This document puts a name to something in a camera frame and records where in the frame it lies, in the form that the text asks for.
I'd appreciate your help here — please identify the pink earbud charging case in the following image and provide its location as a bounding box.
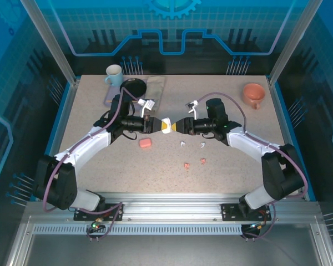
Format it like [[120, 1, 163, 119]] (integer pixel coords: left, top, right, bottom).
[[138, 137, 153, 150]]

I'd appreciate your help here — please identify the folded grey cloth napkin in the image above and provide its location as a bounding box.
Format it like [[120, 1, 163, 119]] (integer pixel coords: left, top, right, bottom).
[[145, 75, 167, 111]]

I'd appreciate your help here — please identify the small black plate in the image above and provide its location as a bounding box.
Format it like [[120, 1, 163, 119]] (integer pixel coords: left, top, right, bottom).
[[119, 78, 148, 98]]

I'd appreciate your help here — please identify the light blue mug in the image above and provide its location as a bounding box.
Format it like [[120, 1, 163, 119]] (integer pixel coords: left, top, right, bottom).
[[104, 64, 125, 86]]

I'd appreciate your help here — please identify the orange ceramic cup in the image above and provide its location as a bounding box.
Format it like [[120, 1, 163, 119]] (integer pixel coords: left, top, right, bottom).
[[243, 83, 266, 110]]

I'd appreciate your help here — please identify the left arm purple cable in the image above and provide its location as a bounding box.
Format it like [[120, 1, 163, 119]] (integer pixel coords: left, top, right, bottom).
[[41, 87, 145, 242]]

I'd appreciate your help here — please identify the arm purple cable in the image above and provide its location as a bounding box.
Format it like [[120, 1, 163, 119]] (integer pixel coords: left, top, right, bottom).
[[41, 87, 145, 242], [195, 92, 307, 242]]

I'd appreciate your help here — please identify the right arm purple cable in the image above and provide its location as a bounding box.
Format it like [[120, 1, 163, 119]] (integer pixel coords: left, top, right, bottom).
[[195, 92, 307, 242]]

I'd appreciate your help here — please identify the aluminium mounting rail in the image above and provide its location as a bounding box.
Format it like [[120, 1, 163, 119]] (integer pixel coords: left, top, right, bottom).
[[24, 192, 320, 222]]

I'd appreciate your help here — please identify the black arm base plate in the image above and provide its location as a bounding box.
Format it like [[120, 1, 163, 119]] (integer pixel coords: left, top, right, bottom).
[[220, 203, 273, 222], [73, 203, 125, 222]]

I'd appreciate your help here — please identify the slotted grey cable duct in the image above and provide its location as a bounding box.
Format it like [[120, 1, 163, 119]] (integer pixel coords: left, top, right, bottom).
[[33, 224, 244, 236]]

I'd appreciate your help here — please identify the aluminium frame post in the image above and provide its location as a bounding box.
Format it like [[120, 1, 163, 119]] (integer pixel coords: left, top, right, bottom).
[[268, 0, 322, 85], [19, 0, 80, 85]]

